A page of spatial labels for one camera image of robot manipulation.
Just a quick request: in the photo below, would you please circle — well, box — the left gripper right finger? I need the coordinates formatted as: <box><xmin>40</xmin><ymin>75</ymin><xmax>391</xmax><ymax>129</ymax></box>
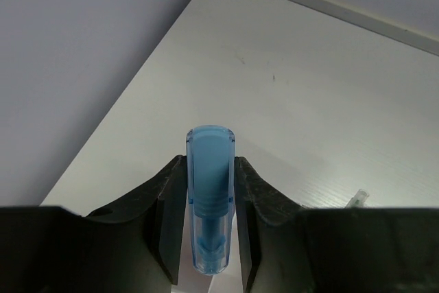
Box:
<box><xmin>235</xmin><ymin>157</ymin><xmax>438</xmax><ymax>292</ymax></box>

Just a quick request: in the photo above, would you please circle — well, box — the green ink pen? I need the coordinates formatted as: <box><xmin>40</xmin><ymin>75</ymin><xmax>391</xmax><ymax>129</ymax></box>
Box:
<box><xmin>345</xmin><ymin>189</ymin><xmax>370</xmax><ymax>209</ymax></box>

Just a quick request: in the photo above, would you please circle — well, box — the blue correction tape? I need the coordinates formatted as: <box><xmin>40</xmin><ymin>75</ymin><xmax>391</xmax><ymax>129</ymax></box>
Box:
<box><xmin>186</xmin><ymin>125</ymin><xmax>235</xmax><ymax>276</ymax></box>

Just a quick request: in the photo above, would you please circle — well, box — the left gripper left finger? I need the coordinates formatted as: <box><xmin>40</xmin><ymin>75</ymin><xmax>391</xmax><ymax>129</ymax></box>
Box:
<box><xmin>1</xmin><ymin>155</ymin><xmax>187</xmax><ymax>292</ymax></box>

